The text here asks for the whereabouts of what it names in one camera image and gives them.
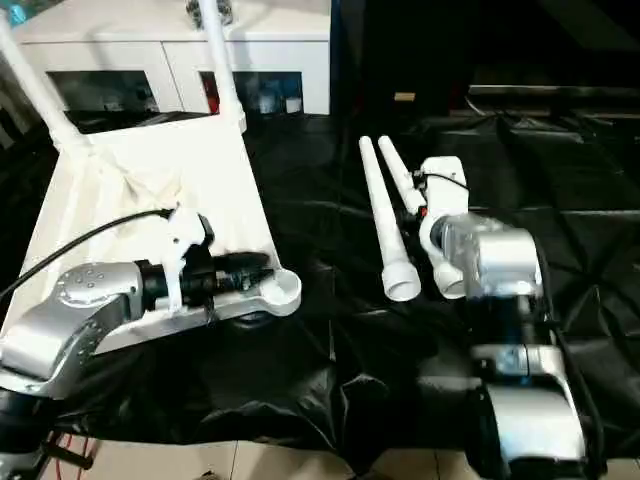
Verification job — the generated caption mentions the white plastic table leg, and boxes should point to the white plastic table leg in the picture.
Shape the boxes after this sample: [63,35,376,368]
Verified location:
[377,134,472,301]
[0,14,94,154]
[358,134,423,304]
[198,0,247,132]

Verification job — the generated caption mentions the white plastic table top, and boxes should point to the white plastic table top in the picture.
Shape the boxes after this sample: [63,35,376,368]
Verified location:
[17,110,304,357]

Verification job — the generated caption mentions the black work mat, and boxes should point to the black work mat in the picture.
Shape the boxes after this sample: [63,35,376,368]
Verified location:
[0,107,640,476]

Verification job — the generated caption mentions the red white figure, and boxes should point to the red white figure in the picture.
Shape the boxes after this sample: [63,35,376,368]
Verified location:
[203,74,222,115]

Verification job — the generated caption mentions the white glass-door cabinet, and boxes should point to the white glass-door cabinet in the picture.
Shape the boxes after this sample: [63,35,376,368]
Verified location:
[13,0,333,117]

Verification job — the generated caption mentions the clear bag of black parts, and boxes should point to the clear bag of black parts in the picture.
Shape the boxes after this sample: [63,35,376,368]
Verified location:
[183,0,235,27]

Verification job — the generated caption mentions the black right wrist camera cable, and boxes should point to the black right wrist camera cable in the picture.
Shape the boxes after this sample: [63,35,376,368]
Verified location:
[413,171,607,454]

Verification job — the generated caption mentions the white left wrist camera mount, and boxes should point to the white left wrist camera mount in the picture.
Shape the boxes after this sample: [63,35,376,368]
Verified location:
[160,206,215,314]

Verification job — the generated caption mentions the grey metal rail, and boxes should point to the grey metal rail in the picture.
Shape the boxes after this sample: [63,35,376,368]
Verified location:
[468,83,640,97]

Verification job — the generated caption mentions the thin red cable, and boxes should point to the thin red cable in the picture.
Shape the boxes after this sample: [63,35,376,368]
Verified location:
[49,433,95,480]

